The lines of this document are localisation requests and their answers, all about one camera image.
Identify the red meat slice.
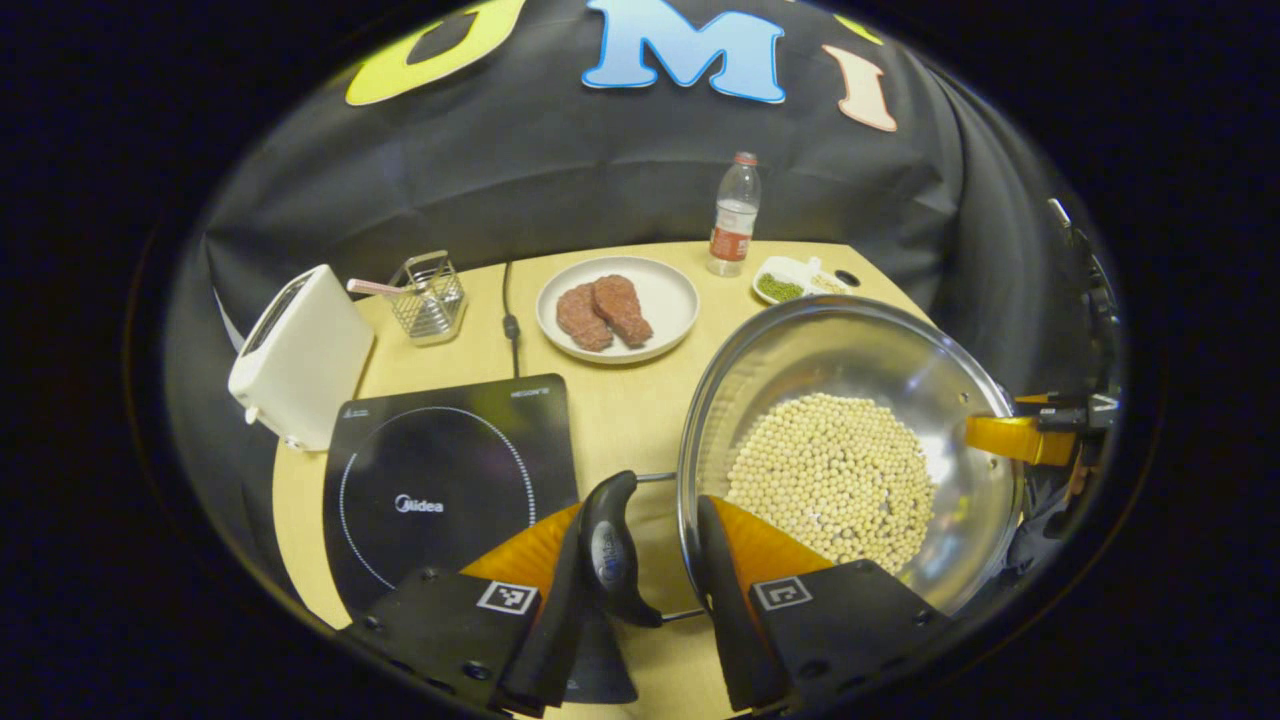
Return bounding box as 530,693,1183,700
592,274,655,349
556,283,614,353

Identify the clear water bottle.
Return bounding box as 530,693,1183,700
706,151,763,278

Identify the black induction cooktop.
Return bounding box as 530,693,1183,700
322,373,581,616

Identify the pile of soybeans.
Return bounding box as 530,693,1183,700
725,392,939,576

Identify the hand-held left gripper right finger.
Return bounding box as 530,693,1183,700
695,494,951,713

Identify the round white plate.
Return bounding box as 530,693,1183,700
536,256,701,365

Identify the white toaster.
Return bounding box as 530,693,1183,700
227,264,376,453

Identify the white divided dish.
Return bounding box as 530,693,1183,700
751,255,851,306

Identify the stainless steel pot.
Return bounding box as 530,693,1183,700
578,294,1028,629

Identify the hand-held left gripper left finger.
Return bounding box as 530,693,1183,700
340,500,641,719

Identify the black power cable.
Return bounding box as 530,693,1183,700
500,262,523,379

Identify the metal wire basket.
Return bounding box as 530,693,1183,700
387,250,469,347

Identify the black backdrop cloth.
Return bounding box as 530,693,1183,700
165,0,1101,601

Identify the white strip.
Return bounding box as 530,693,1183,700
213,290,246,353

